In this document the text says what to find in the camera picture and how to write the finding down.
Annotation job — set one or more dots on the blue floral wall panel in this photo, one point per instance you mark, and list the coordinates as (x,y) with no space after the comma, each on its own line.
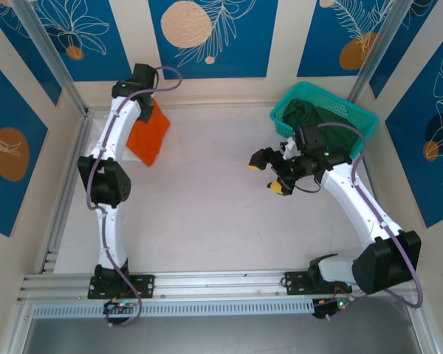
(96,44)
(421,37)
(243,37)
(409,166)
(26,40)
(317,37)
(14,206)

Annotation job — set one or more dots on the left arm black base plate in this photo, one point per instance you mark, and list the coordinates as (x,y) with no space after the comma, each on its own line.
(144,284)

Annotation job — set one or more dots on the teal plastic basket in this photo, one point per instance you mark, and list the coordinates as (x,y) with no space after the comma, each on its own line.
(356,110)

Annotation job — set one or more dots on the dark green t-shirt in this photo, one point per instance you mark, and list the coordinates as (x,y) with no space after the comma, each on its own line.
(302,110)

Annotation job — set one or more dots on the orange t-shirt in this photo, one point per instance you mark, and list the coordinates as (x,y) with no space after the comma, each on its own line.
(147,140)

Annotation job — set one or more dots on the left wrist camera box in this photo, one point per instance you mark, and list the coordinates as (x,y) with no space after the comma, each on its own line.
(144,75)

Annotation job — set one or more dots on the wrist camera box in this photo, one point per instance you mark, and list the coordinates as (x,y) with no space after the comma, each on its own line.
(309,138)
(144,75)

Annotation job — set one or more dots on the aluminium corner post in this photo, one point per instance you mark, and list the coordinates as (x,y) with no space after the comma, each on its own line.
(54,59)
(376,51)

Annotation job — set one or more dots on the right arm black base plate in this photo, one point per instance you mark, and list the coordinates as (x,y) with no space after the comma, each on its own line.
(297,282)

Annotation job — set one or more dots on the right white camera bracket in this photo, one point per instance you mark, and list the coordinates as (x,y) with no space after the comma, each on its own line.
(289,147)

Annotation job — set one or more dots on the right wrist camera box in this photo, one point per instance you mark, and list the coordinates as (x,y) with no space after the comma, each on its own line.
(309,138)

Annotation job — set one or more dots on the aluminium frame beam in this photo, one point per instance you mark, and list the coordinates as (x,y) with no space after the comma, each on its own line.
(221,284)

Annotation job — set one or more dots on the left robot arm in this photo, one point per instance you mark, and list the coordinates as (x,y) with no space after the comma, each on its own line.
(112,239)

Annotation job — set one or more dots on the grey metal lower shelf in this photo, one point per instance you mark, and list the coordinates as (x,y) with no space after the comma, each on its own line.
(221,337)

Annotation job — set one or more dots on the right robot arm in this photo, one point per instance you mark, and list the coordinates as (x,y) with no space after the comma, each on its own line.
(358,206)

